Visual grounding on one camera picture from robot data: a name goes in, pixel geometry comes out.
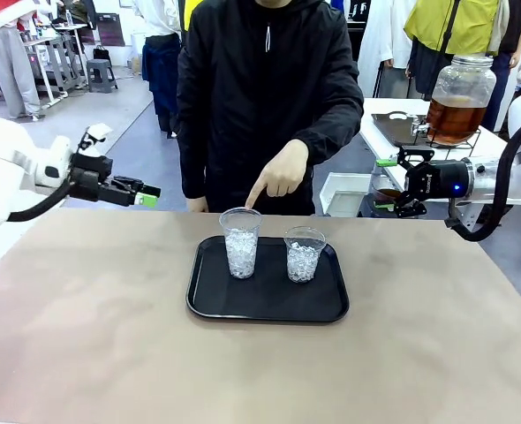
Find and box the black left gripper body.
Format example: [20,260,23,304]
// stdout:
[68,152,116,204]

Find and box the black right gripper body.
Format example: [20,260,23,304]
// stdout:
[412,159,470,200]

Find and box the tall clear plastic cup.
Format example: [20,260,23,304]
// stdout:
[218,206,262,281]

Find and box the short clear plastic cup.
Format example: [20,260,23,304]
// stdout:
[283,225,328,284]

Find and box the person's left forearm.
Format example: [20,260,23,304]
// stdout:
[286,87,366,167]

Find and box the person's right forearm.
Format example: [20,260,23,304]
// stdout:
[176,110,208,201]

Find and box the clear container with brown drink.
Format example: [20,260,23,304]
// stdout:
[369,174,404,213]

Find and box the glass drink dispenser jar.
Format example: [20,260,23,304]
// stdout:
[410,55,498,148]

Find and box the person's left hand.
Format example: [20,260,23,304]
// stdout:
[244,140,310,211]

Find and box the dark brown tray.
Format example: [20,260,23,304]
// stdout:
[370,112,434,148]

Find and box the white side table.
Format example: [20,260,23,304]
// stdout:
[358,97,511,191]

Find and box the white bin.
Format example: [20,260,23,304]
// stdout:
[320,171,373,218]

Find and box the grey plastic stool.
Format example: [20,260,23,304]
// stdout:
[85,58,119,94]

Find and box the white hanging coat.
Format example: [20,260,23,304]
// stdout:
[358,0,416,99]

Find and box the grey metal workbench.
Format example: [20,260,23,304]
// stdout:
[19,21,89,107]

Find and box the mannequin with navy skirt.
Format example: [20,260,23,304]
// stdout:
[141,0,185,139]

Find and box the person in grey trousers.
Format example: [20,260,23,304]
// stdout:
[0,0,43,121]

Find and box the mannequin in yellow-green jacket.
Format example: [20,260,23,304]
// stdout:
[404,0,502,102]

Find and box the person in black jacket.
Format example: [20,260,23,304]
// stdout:
[175,0,366,216]

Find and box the dark purple panel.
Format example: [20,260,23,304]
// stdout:
[95,12,127,48]

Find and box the black serving tray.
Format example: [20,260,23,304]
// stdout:
[185,235,351,327]

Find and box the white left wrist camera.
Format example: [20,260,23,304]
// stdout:
[78,124,114,156]

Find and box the black wire stand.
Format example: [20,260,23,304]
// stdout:
[414,126,483,150]

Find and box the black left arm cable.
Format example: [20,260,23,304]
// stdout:
[7,180,74,223]

